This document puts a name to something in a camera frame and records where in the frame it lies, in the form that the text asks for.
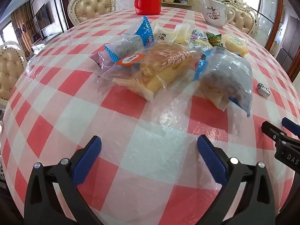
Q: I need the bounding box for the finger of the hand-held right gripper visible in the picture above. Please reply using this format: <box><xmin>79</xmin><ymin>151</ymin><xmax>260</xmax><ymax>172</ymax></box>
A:
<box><xmin>261</xmin><ymin>121</ymin><xmax>300</xmax><ymax>149</ymax></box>
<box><xmin>281</xmin><ymin>117</ymin><xmax>300</xmax><ymax>136</ymax></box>

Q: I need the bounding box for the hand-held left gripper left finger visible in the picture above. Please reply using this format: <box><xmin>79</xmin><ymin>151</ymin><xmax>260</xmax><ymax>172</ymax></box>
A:
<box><xmin>24</xmin><ymin>135</ymin><xmax>102</xmax><ymax>225</ymax></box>

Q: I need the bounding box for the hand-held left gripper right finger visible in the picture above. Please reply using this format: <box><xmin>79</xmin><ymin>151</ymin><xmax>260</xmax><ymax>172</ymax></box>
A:
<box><xmin>197</xmin><ymin>135</ymin><xmax>276</xmax><ymax>225</ymax></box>

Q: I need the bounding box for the small blue-white candy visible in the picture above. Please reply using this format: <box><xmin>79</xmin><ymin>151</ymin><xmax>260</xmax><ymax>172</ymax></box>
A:
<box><xmin>257</xmin><ymin>82</ymin><xmax>270</xmax><ymax>96</ymax></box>

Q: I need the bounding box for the purple snack packet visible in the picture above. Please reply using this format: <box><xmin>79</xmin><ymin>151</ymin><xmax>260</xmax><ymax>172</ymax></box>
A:
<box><xmin>90</xmin><ymin>51</ymin><xmax>113</xmax><ymax>72</ymax></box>

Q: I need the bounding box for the blue-edged grey snack packet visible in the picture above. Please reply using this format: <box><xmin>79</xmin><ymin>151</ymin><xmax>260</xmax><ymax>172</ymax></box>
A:
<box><xmin>104</xmin><ymin>16</ymin><xmax>156</xmax><ymax>64</ymax></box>
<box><xmin>193</xmin><ymin>47</ymin><xmax>254</xmax><ymax>118</ymax></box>

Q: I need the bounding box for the yellow cake packet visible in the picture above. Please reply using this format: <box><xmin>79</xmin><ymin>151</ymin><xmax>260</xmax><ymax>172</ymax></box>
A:
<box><xmin>221</xmin><ymin>33</ymin><xmax>249</xmax><ymax>56</ymax></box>

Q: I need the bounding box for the large clear bread packet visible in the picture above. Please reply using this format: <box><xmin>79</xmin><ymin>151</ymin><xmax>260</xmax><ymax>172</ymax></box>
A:
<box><xmin>97</xmin><ymin>41</ymin><xmax>204</xmax><ymax>102</ymax></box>

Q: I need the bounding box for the green snack packet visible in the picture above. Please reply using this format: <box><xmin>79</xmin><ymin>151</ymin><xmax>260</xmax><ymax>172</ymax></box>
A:
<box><xmin>206</xmin><ymin>32</ymin><xmax>223</xmax><ymax>47</ymax></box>

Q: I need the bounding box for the cream tufted dining chair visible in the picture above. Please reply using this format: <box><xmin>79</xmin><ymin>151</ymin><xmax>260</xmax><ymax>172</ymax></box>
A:
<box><xmin>68</xmin><ymin>0</ymin><xmax>117</xmax><ymax>26</ymax></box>
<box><xmin>0</xmin><ymin>41</ymin><xmax>27</xmax><ymax>108</ymax></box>
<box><xmin>217</xmin><ymin>0</ymin><xmax>259</xmax><ymax>37</ymax></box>

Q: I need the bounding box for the small silver snack packet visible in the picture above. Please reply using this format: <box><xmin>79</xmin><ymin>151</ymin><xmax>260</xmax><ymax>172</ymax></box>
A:
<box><xmin>191</xmin><ymin>29</ymin><xmax>208</xmax><ymax>39</ymax></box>

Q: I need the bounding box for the white television cabinet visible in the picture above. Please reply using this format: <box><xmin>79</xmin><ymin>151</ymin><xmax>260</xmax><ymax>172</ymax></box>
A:
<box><xmin>30</xmin><ymin>31</ymin><xmax>60</xmax><ymax>54</ymax></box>

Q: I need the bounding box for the white floral teapot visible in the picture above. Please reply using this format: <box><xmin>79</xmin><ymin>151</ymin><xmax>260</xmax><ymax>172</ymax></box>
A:
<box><xmin>201</xmin><ymin>0</ymin><xmax>235</xmax><ymax>27</ymax></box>

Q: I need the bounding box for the cream biscuit packet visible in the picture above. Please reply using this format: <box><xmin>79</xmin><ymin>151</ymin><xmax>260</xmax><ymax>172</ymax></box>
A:
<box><xmin>167</xmin><ymin>25</ymin><xmax>191</xmax><ymax>46</ymax></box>

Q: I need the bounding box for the clear cracker packet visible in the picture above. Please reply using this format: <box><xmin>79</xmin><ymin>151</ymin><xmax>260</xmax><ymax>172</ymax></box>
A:
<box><xmin>151</xmin><ymin>23</ymin><xmax>175</xmax><ymax>44</ymax></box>

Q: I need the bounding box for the brown curtain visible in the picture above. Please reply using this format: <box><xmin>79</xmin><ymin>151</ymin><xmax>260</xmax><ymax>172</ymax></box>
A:
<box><xmin>10</xmin><ymin>5</ymin><xmax>35</xmax><ymax>50</ymax></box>

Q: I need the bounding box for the glass door wooden frame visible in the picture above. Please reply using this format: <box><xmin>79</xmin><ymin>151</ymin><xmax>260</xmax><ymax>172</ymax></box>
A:
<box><xmin>240</xmin><ymin>0</ymin><xmax>285</xmax><ymax>47</ymax></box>

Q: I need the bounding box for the wall television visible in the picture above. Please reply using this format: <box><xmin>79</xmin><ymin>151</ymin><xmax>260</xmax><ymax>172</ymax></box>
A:
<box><xmin>31</xmin><ymin>3</ymin><xmax>51</xmax><ymax>31</ymax></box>

